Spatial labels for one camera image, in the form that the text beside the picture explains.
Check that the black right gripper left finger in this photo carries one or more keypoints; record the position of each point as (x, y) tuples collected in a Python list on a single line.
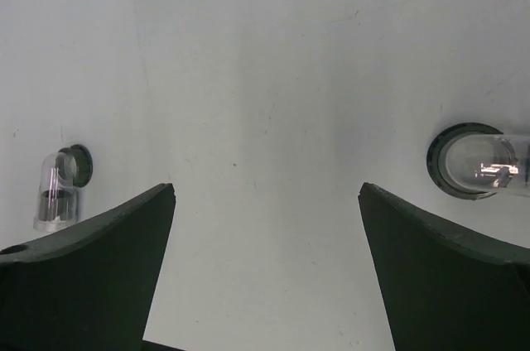
[(89, 286)]

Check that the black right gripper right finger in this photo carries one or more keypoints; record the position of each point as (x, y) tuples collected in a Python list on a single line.
[(444, 286)]

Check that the clear elbow pipe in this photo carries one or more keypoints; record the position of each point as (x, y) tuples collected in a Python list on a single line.
[(63, 174), (474, 161)]

